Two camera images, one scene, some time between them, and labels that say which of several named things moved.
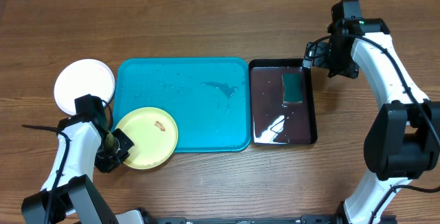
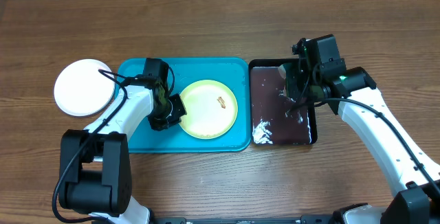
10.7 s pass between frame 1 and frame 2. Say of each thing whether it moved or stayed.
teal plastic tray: stayed
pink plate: stayed
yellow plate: moved
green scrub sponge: moved
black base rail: stayed
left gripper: moved
